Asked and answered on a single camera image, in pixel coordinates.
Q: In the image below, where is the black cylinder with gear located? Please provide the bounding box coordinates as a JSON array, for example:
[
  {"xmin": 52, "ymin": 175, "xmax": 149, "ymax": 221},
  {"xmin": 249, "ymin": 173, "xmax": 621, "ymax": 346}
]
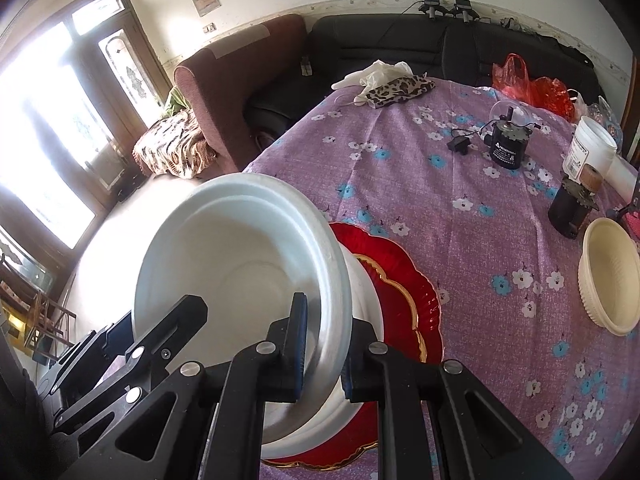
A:
[{"xmin": 547, "ymin": 179, "xmax": 600, "ymax": 241}]

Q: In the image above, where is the clear plastic bag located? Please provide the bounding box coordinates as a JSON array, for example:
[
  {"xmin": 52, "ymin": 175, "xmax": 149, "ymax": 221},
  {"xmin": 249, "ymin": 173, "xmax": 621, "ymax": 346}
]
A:
[{"xmin": 570, "ymin": 89, "xmax": 627, "ymax": 147}]

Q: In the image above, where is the large cream bowl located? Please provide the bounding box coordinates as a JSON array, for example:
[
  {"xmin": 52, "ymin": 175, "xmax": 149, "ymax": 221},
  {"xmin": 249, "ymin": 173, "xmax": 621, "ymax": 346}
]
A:
[{"xmin": 578, "ymin": 217, "xmax": 640, "ymax": 337}]

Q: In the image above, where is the clear plastic dome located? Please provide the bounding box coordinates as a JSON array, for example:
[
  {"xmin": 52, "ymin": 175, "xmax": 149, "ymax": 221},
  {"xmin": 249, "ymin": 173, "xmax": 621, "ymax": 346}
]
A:
[{"xmin": 481, "ymin": 100, "xmax": 532, "ymax": 132}]

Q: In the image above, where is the white plastic tub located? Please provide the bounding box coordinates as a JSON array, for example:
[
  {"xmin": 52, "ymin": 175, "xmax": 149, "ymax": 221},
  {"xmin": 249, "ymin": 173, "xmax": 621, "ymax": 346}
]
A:
[{"xmin": 562, "ymin": 116, "xmax": 620, "ymax": 177}]

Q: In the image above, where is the brown armchair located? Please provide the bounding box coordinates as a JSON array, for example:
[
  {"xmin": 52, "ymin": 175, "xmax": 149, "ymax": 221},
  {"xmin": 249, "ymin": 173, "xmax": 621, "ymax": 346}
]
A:
[{"xmin": 173, "ymin": 13, "xmax": 312, "ymax": 177}]

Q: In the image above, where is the cork roll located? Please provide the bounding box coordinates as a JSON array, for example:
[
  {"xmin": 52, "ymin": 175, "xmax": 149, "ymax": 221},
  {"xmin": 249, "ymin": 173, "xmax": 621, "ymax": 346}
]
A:
[{"xmin": 578, "ymin": 163, "xmax": 607, "ymax": 197}]

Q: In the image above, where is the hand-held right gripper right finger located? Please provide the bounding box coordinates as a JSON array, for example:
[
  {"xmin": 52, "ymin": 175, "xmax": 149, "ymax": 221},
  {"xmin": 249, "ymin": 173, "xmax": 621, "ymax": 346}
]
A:
[{"xmin": 341, "ymin": 319, "xmax": 573, "ymax": 480}]

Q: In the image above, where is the black power adapter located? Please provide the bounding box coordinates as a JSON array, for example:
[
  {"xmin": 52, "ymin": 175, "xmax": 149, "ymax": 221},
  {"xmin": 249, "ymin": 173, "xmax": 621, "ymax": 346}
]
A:
[{"xmin": 446, "ymin": 129, "xmax": 474, "ymax": 157}]

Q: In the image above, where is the wooden glass door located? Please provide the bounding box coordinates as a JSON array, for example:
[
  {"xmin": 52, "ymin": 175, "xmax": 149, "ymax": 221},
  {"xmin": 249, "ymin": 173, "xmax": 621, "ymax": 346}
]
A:
[{"xmin": 0, "ymin": 0, "xmax": 174, "ymax": 253}]

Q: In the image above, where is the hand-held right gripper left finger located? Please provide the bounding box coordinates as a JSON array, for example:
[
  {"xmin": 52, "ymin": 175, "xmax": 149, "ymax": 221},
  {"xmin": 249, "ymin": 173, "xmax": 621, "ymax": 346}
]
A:
[{"xmin": 60, "ymin": 291, "xmax": 310, "ymax": 480}]

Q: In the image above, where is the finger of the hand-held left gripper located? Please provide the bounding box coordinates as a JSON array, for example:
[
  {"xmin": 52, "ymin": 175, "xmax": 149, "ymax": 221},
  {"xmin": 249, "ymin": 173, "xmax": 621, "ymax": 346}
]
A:
[
  {"xmin": 50, "ymin": 294, "xmax": 209, "ymax": 436},
  {"xmin": 36, "ymin": 316, "xmax": 135, "ymax": 401}
]

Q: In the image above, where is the black sofa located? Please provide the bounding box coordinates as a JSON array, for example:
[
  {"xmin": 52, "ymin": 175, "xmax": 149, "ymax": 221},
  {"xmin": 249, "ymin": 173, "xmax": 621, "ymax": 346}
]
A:
[{"xmin": 246, "ymin": 12, "xmax": 602, "ymax": 132}]

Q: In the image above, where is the tiger stripe blanket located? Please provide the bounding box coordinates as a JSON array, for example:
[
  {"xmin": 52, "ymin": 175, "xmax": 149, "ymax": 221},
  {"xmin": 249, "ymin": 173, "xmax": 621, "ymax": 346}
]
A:
[{"xmin": 132, "ymin": 106, "xmax": 222, "ymax": 181}]

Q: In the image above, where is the wooden chair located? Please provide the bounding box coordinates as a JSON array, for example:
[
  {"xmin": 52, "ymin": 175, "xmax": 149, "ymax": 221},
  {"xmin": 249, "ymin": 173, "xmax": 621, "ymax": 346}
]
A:
[{"xmin": 24, "ymin": 289, "xmax": 77, "ymax": 357}]

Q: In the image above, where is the black pump motor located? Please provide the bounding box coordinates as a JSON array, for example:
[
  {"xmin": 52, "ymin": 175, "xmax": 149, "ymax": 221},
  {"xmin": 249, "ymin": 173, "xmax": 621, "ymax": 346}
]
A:
[{"xmin": 486, "ymin": 119, "xmax": 534, "ymax": 169}]

